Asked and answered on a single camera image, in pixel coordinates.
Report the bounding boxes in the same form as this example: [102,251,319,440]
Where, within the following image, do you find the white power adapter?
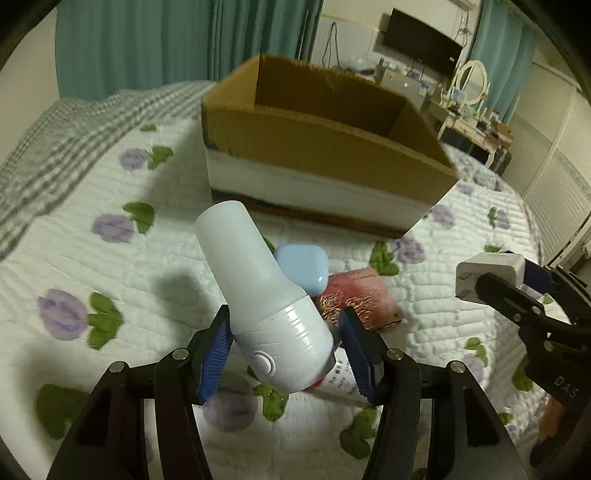
[455,251,527,304]

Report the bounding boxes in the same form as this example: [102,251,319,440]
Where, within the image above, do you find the white plastic bottle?
[195,201,335,394]

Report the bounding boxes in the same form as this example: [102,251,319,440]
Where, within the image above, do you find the white tube with text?
[304,347,369,406]

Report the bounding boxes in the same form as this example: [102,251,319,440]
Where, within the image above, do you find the white louvered wardrobe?
[503,63,590,268]

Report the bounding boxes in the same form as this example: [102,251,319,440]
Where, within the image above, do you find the light blue earbud case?
[273,244,329,297]

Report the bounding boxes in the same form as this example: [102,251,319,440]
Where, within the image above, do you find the white dressing table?
[421,100,513,175]

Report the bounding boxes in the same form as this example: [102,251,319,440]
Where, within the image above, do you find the white oval vanity mirror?
[450,60,490,107]

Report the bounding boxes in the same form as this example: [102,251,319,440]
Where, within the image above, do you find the cardboard box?
[201,54,459,238]

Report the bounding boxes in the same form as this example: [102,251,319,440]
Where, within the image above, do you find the teal curtain right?
[470,1,541,123]

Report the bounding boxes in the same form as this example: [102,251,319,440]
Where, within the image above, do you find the teal curtain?
[56,0,322,100]
[470,1,541,123]

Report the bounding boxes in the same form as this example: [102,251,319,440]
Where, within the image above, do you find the grey checked bed sheet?
[1,80,214,258]

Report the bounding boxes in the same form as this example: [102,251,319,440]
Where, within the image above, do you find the teal curtain left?
[56,0,322,100]

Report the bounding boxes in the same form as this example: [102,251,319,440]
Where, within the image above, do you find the black wall television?
[383,9,463,78]

